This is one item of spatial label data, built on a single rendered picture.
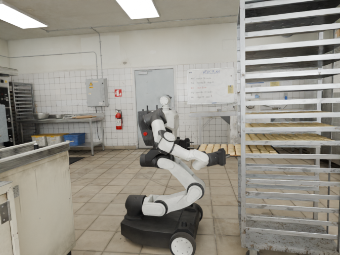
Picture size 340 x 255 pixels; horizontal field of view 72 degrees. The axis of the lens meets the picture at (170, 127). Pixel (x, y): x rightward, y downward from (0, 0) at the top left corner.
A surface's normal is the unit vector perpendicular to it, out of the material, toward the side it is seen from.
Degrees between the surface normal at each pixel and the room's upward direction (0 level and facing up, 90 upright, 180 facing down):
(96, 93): 90
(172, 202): 90
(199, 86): 90
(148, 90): 90
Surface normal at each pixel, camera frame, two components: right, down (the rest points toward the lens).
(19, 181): 0.98, -0.02
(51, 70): -0.13, 0.11
